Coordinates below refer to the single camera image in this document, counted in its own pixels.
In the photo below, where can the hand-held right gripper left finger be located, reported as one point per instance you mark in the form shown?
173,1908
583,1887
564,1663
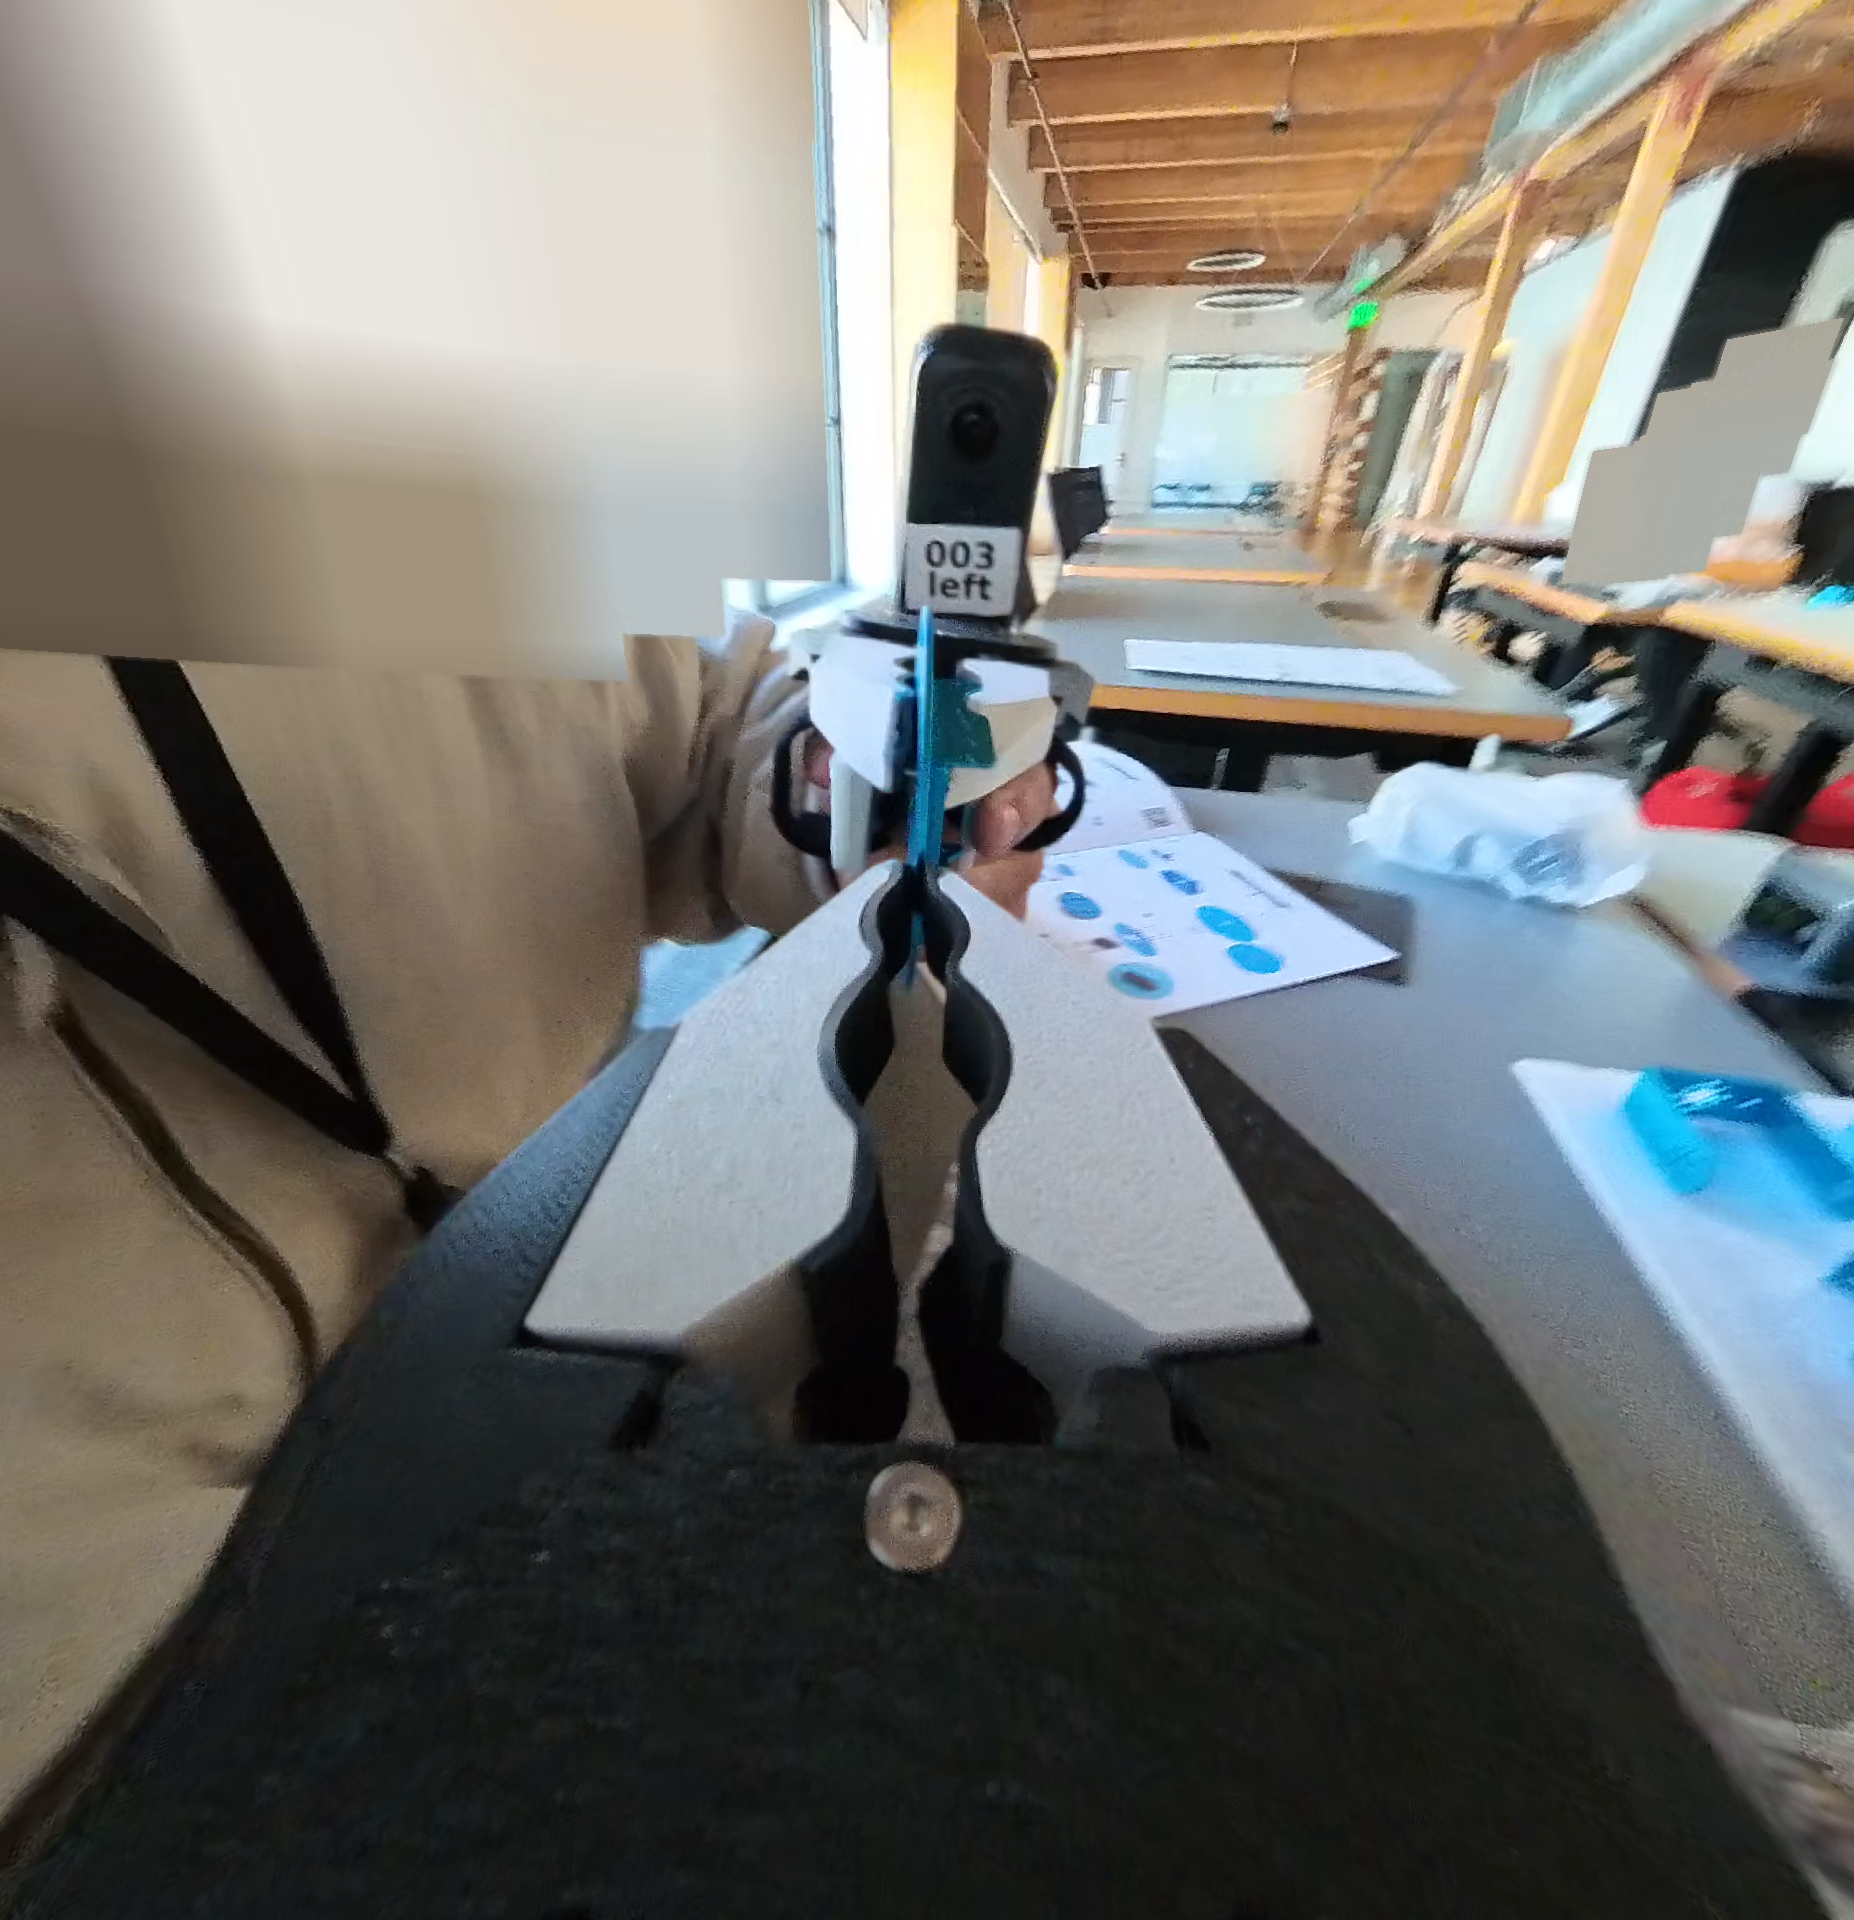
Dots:
688,1200

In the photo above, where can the blue round metal plate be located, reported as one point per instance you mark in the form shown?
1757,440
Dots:
923,779

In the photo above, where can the blue perforated mounting bracket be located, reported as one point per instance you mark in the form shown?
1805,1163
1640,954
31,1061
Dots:
957,736

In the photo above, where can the white plastic bag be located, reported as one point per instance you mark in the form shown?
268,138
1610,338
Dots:
1497,833

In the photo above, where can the white foam sheet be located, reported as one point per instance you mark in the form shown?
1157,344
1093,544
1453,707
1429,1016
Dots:
1691,1275

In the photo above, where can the person's left hand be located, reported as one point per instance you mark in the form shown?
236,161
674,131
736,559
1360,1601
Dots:
1018,817

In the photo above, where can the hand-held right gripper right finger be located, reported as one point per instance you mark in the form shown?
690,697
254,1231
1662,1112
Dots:
1137,1200

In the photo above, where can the small white printed sheet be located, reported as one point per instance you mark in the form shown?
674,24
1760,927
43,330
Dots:
1137,801

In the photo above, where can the black bag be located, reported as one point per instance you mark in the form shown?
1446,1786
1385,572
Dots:
1841,540

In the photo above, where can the black office chair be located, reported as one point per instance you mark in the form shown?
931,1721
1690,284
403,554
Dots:
1077,511

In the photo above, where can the white instruction sheet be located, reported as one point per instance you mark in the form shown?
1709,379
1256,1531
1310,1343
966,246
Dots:
1212,929

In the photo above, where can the grey device with display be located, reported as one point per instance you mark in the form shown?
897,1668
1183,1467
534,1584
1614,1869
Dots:
1813,960

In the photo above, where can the red storage crate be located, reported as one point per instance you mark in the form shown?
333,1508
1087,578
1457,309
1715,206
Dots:
1841,817
1691,794

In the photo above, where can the white paper sheet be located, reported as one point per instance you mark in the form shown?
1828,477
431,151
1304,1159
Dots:
1287,666

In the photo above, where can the wooden office table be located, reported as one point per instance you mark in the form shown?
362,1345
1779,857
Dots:
1319,714
1691,607

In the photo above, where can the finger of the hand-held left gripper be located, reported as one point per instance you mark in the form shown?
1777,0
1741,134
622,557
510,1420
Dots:
859,705
1018,729

